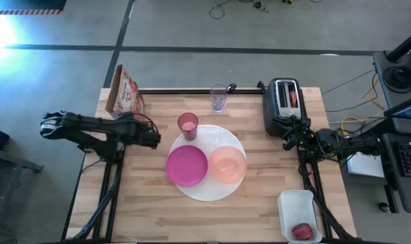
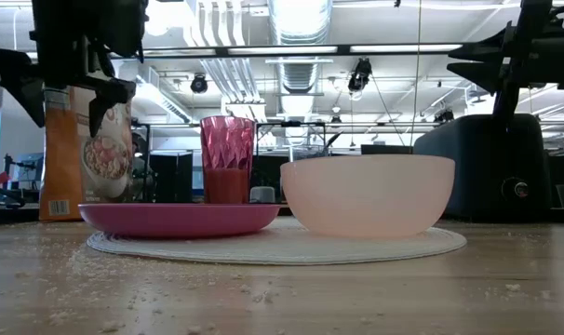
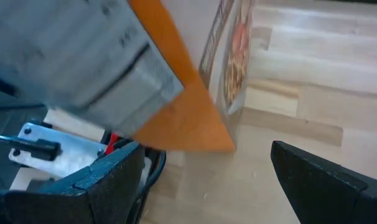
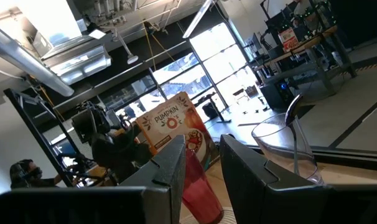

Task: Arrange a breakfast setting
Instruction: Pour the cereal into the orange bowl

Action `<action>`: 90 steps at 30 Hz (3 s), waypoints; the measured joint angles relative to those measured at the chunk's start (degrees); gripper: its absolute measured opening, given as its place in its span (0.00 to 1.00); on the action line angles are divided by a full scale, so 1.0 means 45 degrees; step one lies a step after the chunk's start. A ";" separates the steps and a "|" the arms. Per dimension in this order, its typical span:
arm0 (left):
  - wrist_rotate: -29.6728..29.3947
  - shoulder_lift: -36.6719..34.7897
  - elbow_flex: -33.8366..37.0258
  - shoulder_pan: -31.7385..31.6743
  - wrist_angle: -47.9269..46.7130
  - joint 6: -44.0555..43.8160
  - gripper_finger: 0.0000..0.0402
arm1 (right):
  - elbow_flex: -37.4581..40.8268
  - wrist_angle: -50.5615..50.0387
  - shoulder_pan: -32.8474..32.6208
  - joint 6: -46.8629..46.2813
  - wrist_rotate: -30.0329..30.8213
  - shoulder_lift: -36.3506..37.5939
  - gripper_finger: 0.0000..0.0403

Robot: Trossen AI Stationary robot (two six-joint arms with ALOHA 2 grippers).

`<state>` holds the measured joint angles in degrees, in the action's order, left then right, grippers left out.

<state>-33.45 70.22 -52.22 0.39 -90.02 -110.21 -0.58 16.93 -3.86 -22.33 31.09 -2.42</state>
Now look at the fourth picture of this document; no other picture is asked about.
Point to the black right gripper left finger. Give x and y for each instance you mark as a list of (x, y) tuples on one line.
[(82, 205)]

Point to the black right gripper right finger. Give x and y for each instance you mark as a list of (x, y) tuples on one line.
[(269, 202)]

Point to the clear drinking glass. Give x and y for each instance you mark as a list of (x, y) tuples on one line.
[(278, 146)]

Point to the red translucent tumbler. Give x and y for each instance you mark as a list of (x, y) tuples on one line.
[(199, 189)]

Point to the orange pumpkin cereal box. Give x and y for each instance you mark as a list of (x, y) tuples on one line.
[(173, 124)]

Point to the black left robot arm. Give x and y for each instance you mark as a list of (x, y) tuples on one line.
[(114, 152)]

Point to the person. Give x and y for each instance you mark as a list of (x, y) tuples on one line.
[(26, 177)]

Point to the black computer tower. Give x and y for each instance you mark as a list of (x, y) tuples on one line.
[(277, 93)]

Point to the background cereal box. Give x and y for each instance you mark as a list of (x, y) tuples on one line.
[(288, 40)]

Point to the black metal table frame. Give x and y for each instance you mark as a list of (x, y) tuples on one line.
[(347, 155)]

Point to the silver ventilation duct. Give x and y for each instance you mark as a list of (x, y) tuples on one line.
[(36, 67)]

